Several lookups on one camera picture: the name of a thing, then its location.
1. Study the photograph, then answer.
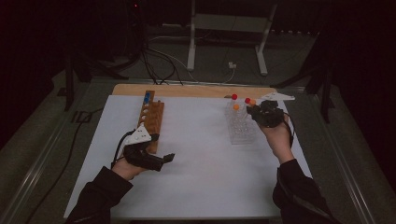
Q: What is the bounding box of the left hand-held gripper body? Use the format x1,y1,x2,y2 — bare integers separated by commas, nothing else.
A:
123,124,164,172

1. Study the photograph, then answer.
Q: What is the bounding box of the white metal stand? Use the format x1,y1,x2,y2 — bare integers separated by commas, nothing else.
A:
186,0,278,77

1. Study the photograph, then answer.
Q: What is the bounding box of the clear plastic test tube rack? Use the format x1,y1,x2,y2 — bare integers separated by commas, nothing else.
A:
224,99,259,146

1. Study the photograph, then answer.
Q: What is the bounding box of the white floor cable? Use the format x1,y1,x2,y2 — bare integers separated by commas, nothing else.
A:
148,35,236,84

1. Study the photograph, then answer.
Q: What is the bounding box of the dark equipment with red light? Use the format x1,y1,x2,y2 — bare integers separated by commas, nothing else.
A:
124,0,148,60

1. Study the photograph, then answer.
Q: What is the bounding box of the wooden test tube rack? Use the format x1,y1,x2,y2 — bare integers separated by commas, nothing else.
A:
134,90,165,155

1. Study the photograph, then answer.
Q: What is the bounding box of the power strip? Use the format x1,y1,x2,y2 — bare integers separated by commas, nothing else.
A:
270,28,320,35

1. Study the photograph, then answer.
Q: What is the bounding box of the white table mat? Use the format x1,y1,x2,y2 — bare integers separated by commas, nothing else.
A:
64,94,327,220

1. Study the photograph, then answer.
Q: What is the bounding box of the hand-held gripper black cable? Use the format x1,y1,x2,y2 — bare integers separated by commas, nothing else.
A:
111,130,135,169
281,111,295,148

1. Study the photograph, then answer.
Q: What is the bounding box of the black floor cable bundle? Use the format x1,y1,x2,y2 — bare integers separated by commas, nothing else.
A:
140,40,185,86

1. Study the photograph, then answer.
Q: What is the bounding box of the black floor bracket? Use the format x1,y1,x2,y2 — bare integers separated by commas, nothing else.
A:
71,110,94,124

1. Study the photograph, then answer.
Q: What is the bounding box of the person's right hand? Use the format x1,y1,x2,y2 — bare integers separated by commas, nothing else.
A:
260,113,295,165

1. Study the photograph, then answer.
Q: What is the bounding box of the left hand-held gripper black cable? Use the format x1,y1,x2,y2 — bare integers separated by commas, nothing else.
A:
111,130,135,169

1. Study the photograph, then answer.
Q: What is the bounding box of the right hand-held gripper black cable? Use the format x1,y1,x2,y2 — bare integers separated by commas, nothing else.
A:
281,111,295,148

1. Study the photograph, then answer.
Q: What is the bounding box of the person's left hand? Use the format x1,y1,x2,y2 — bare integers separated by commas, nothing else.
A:
111,157,148,182

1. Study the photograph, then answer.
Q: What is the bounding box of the long black floor cable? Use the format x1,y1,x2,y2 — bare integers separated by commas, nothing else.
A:
24,106,105,224

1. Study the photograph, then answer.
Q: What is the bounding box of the black tripod stand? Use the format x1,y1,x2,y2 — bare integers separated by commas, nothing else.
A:
64,46,129,112
270,62,336,124

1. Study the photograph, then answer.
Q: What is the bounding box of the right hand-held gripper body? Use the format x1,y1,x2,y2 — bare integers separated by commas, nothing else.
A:
253,91,296,129

